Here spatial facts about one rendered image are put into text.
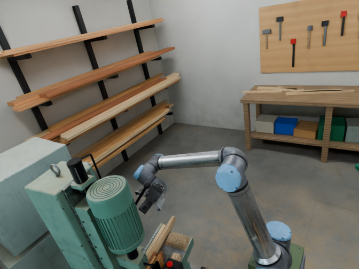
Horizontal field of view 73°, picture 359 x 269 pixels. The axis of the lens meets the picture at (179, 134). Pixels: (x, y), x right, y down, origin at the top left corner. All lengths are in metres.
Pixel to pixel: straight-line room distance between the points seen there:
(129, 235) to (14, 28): 2.73
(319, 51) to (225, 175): 2.94
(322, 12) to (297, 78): 0.87
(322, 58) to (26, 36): 3.63
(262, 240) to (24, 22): 3.15
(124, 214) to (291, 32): 3.30
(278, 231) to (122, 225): 0.91
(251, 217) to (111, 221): 0.64
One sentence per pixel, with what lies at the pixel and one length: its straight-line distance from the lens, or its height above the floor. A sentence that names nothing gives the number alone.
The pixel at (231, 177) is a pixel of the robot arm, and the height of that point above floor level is 1.41.
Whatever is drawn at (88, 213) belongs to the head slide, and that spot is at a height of 1.40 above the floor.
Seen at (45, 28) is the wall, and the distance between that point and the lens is 3.52.
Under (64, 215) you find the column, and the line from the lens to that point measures 1.21.
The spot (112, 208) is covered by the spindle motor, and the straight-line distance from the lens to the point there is 1.03.
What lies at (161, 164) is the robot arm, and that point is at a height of 1.28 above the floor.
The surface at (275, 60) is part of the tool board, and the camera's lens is 3.93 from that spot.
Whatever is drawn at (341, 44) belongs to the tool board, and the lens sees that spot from 3.79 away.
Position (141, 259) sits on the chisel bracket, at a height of 1.07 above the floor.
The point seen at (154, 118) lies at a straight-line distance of 4.03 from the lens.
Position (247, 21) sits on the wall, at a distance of 3.98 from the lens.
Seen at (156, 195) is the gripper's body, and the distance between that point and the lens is 1.28.
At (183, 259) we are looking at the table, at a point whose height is 0.89.
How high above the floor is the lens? 2.09
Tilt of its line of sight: 26 degrees down
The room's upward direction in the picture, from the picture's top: 11 degrees counter-clockwise
